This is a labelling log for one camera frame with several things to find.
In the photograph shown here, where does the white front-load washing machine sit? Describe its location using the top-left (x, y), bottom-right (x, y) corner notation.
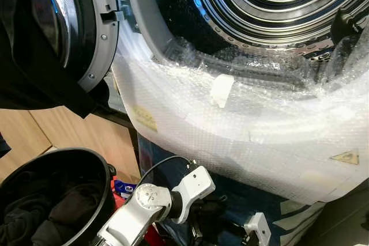
top-left (81, 0), bottom-right (369, 206)

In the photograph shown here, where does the dark clothes pile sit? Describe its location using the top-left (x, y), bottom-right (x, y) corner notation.
top-left (0, 170), bottom-right (106, 246)

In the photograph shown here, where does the clear bubble wrap sheet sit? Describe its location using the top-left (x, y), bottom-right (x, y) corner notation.
top-left (110, 24), bottom-right (369, 206)

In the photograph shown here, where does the blue white packet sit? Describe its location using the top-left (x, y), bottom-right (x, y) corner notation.
top-left (114, 180), bottom-right (137, 196)

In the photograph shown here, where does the black round laundry bucket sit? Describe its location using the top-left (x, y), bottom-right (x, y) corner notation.
top-left (0, 147), bottom-right (117, 246)

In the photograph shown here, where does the yellow rectangular sticker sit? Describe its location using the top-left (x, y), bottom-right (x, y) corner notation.
top-left (131, 106), bottom-right (159, 133)

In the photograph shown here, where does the yellow triangle warning sticker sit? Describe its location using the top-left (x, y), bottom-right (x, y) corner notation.
top-left (329, 149), bottom-right (360, 166)

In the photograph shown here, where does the round grey washer door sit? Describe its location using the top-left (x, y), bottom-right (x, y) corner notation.
top-left (23, 0), bottom-right (126, 94)

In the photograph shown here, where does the steel perforated washer drum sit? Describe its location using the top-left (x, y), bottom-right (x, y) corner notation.
top-left (190, 0), bottom-right (369, 62)

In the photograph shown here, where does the black door latch piece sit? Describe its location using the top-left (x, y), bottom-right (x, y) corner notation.
top-left (330, 9), bottom-right (363, 46)

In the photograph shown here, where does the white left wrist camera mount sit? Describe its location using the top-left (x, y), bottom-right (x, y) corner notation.
top-left (171, 165), bottom-right (217, 225)

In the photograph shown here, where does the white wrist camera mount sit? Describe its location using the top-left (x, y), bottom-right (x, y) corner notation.
top-left (243, 211), bottom-right (272, 246)
top-left (171, 165), bottom-right (217, 225)

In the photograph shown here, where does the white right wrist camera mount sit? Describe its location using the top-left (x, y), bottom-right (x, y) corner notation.
top-left (243, 211), bottom-right (272, 246)

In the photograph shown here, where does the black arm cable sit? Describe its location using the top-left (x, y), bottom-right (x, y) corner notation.
top-left (135, 155), bottom-right (197, 189)

